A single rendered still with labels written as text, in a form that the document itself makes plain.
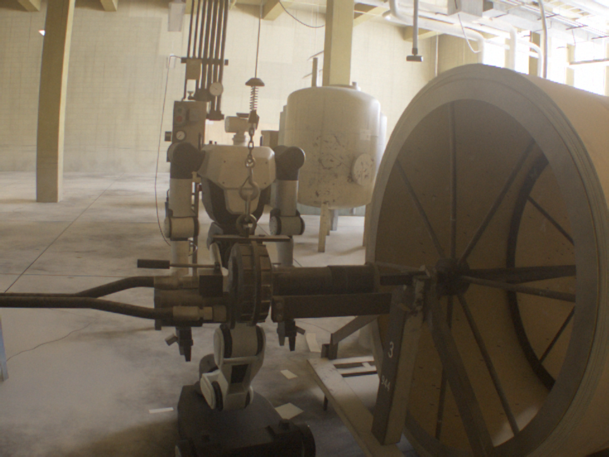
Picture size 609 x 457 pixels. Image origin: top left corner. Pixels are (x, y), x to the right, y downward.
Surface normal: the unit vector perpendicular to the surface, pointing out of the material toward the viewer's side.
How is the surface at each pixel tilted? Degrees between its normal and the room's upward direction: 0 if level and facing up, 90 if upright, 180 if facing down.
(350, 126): 90
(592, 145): 49
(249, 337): 66
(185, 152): 90
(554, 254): 83
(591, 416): 103
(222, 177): 90
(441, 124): 142
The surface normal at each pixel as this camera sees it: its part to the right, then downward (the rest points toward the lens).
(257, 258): 0.22, -0.60
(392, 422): 0.26, 0.19
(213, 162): -0.35, 0.06
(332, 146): -0.05, 0.18
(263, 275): 0.42, -0.25
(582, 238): -0.97, -0.01
